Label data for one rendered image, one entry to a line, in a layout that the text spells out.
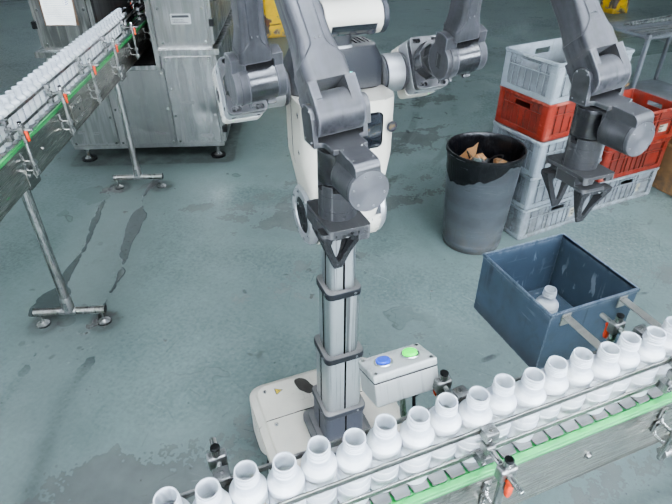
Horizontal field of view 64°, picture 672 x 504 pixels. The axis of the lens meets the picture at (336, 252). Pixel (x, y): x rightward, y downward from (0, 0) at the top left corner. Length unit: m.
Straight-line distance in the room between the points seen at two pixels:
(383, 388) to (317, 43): 0.64
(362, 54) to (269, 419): 1.35
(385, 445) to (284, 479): 0.18
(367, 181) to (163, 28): 3.69
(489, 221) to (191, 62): 2.45
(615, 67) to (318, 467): 0.77
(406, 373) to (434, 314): 1.85
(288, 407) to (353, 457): 1.21
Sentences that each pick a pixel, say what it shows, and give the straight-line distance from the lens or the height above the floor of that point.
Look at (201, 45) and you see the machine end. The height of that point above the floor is 0.90.
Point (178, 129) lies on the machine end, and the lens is 4.52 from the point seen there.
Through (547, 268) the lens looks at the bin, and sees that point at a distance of 1.95.
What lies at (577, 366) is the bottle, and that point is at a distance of 1.13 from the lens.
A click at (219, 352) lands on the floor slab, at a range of 2.73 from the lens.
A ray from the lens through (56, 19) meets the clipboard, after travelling 4.48.
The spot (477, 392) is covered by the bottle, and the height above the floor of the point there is 1.15.
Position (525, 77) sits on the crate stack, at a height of 0.98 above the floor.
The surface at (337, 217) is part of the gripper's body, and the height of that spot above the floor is 1.50.
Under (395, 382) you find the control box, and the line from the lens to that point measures 1.08.
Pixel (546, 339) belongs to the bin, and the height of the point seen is 0.86.
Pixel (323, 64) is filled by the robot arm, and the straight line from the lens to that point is 0.72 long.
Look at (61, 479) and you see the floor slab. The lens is 2.48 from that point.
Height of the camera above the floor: 1.90
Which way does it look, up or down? 35 degrees down
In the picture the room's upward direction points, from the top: straight up
